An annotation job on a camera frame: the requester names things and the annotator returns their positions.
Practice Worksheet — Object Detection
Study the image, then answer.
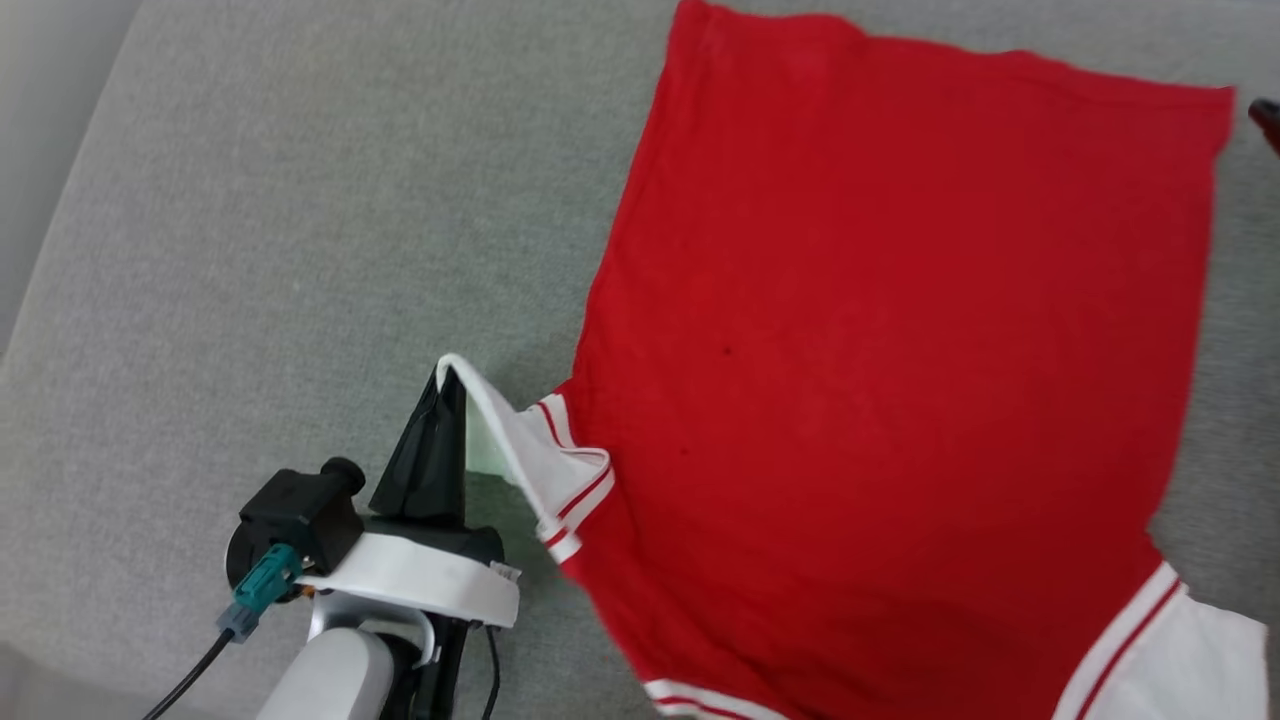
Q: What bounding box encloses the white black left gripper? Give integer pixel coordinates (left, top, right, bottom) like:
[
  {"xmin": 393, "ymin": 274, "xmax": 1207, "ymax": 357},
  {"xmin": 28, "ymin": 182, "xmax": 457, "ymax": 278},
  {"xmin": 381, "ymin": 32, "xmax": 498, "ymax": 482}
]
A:
[{"xmin": 298, "ymin": 366, "xmax": 522, "ymax": 720}]

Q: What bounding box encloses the teal left camera connector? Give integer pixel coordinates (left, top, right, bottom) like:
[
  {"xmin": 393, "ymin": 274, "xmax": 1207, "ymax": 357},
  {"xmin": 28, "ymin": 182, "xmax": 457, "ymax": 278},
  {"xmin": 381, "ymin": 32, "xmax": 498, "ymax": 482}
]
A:
[{"xmin": 217, "ymin": 544, "xmax": 304, "ymax": 642}]

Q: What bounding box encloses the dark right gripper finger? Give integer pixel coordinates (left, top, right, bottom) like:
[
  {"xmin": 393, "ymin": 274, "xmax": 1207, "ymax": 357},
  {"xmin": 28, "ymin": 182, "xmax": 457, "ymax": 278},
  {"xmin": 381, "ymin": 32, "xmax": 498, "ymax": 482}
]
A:
[{"xmin": 1248, "ymin": 97, "xmax": 1280, "ymax": 158}]

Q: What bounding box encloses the black left camera cable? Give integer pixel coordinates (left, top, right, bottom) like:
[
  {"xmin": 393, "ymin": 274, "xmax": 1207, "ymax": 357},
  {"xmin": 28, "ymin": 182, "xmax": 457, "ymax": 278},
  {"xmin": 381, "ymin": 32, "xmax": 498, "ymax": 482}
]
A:
[{"xmin": 140, "ymin": 627, "xmax": 237, "ymax": 720}]

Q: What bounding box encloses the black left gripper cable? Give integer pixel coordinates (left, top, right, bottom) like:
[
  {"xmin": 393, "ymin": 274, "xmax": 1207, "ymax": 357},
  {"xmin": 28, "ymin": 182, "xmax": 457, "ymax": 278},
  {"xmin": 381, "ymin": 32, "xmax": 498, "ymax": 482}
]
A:
[{"xmin": 480, "ymin": 624, "xmax": 502, "ymax": 720}]

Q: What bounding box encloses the grey fabric sofa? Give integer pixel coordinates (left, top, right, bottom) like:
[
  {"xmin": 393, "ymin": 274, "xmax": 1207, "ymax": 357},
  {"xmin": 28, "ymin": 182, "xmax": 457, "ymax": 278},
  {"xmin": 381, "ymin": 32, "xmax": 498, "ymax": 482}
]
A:
[{"xmin": 0, "ymin": 0, "xmax": 1280, "ymax": 720}]

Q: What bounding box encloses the red shirt with white sleeves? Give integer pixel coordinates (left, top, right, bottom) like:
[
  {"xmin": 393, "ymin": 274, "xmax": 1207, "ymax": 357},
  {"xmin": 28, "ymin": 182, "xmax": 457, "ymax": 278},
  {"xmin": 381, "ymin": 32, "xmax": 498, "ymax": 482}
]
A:
[{"xmin": 436, "ymin": 0, "xmax": 1271, "ymax": 720}]

